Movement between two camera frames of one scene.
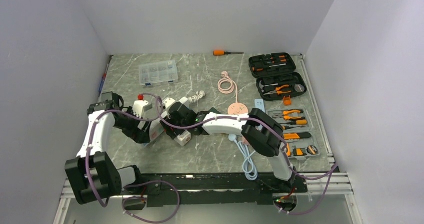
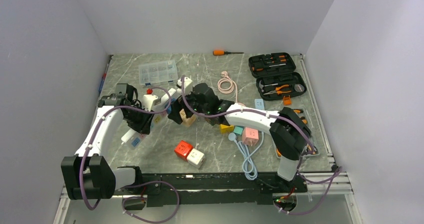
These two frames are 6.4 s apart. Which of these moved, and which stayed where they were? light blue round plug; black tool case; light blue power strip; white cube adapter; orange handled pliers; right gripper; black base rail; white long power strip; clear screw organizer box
Moved: right gripper; white cube adapter; white long power strip
Stayed: light blue power strip; black base rail; light blue round plug; black tool case; clear screw organizer box; orange handled pliers
